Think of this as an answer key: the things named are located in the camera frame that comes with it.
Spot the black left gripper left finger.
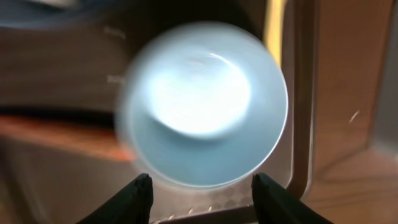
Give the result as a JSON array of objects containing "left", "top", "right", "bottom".
[{"left": 77, "top": 174, "right": 153, "bottom": 224}]

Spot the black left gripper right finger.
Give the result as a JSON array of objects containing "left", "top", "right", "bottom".
[{"left": 251, "top": 173, "right": 331, "bottom": 224}]

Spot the grey dishwasher rack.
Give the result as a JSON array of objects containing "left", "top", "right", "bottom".
[{"left": 372, "top": 1, "right": 397, "bottom": 154}]

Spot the orange carrot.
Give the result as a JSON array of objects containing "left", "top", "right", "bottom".
[{"left": 1, "top": 116, "right": 137, "bottom": 161}]

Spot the brown serving tray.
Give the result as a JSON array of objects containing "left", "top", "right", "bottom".
[{"left": 0, "top": 0, "right": 321, "bottom": 224}]

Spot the yellow plastic spoon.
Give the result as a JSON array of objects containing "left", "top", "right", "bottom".
[{"left": 263, "top": 0, "right": 287, "bottom": 67}]

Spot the dark blue plate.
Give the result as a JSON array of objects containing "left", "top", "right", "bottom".
[{"left": 1, "top": 0, "right": 120, "bottom": 29}]

